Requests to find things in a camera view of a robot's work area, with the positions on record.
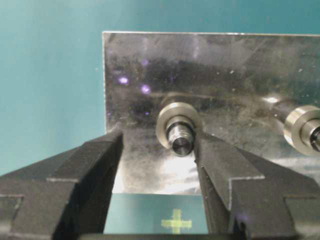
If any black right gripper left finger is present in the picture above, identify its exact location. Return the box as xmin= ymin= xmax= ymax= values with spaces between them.
xmin=0 ymin=129 xmax=123 ymax=240

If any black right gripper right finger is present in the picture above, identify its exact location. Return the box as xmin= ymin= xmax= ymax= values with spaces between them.
xmin=194 ymin=132 xmax=320 ymax=240

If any silver metal washer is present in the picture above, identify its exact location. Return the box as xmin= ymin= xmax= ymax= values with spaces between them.
xmin=155 ymin=102 xmax=203 ymax=149

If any steel shaft with spring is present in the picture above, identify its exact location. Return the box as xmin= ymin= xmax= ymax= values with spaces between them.
xmin=165 ymin=115 xmax=195 ymax=157

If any yellow-green tape cross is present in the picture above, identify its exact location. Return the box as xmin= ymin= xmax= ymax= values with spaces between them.
xmin=161 ymin=208 xmax=192 ymax=235

